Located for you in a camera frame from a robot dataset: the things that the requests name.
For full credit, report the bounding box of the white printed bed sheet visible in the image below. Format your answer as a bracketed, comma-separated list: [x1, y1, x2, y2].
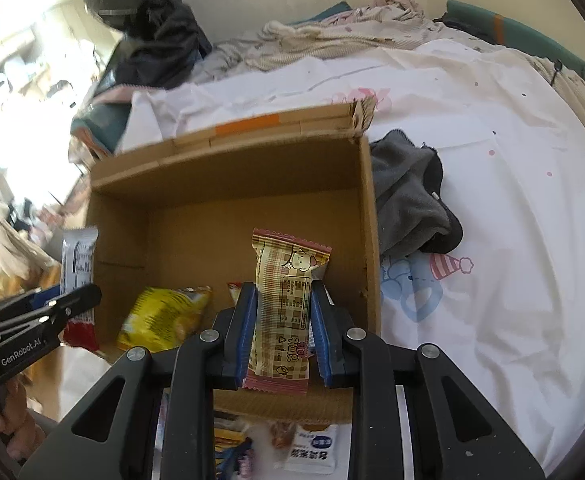
[117, 42, 585, 476]

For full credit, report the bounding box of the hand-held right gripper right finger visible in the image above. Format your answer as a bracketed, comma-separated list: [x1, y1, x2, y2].
[310, 280, 546, 480]

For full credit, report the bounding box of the small white snack packet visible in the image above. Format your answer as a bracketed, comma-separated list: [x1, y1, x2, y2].
[282, 424, 342, 476]

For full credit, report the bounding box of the small snack packets pile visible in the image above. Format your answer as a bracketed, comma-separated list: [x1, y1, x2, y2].
[214, 412, 254, 480]

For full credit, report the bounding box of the dark grey cloth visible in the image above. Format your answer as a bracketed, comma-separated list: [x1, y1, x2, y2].
[370, 130, 464, 262]

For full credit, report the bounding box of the plaid beige snack packet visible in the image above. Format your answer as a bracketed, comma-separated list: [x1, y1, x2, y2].
[242, 227, 333, 398]

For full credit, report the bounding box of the brown cardboard box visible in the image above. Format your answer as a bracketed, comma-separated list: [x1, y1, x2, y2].
[82, 100, 383, 423]

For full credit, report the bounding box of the crumpled beige striped blanket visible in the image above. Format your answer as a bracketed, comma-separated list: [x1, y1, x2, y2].
[192, 2, 473, 73]

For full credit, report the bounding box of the black plastic bag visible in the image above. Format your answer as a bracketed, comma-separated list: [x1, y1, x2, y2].
[80, 0, 214, 88]

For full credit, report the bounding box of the orange clear snack packet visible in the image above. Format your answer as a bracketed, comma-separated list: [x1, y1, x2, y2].
[267, 420, 294, 453]

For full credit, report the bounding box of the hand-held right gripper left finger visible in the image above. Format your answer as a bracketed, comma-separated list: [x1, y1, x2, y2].
[20, 282, 258, 480]

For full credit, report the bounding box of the teal folded cloth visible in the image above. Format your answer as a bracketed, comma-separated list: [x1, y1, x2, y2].
[290, 1, 354, 27]

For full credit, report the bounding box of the pink crumpled cloth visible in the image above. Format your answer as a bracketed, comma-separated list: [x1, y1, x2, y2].
[373, 0, 426, 17]

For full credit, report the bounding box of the white red-end snack packet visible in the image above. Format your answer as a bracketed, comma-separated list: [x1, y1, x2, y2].
[61, 227, 100, 352]

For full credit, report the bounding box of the yellow snack bag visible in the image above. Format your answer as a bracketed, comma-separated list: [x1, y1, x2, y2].
[117, 286, 213, 353]

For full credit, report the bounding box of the wooden chair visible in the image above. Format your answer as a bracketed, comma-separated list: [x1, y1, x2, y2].
[0, 230, 58, 306]

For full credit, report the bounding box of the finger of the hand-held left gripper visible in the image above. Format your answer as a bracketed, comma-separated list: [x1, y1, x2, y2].
[0, 283, 103, 340]
[0, 284, 64, 315]

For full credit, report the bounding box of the teal mat with orange stripe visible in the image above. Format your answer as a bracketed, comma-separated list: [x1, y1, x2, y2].
[445, 0, 585, 81]

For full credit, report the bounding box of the person's left hand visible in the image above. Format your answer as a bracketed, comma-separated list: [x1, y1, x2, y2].
[0, 375, 48, 458]

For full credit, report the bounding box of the teal cushion with orange edge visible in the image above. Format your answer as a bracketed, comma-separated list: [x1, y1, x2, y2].
[70, 82, 140, 157]

